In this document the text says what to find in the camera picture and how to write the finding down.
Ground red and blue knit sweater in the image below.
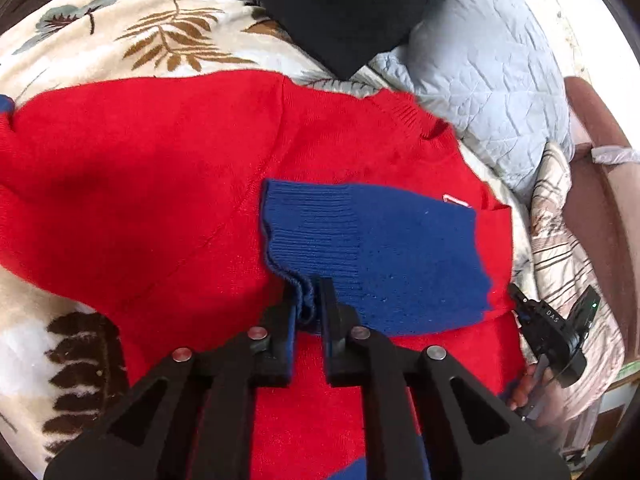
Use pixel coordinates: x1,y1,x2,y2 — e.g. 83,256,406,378
0,69,532,480

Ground person's right hand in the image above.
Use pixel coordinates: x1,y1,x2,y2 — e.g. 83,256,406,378
506,364,564,427

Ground beige patterned pillow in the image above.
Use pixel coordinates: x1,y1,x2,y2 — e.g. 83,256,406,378
530,141,625,419

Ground brown upholstered headboard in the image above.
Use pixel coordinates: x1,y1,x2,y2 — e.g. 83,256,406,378
563,77,639,363

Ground leaf-pattern fleece blanket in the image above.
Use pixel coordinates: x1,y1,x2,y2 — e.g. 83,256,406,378
0,0,539,476

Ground grey quilted pillow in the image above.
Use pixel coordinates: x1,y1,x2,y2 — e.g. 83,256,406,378
370,0,574,204

